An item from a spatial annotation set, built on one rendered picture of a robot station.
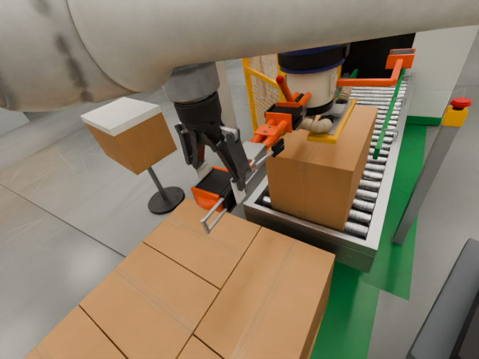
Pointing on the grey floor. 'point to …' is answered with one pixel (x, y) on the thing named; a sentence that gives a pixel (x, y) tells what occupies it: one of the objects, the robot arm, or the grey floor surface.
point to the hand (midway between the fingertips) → (222, 186)
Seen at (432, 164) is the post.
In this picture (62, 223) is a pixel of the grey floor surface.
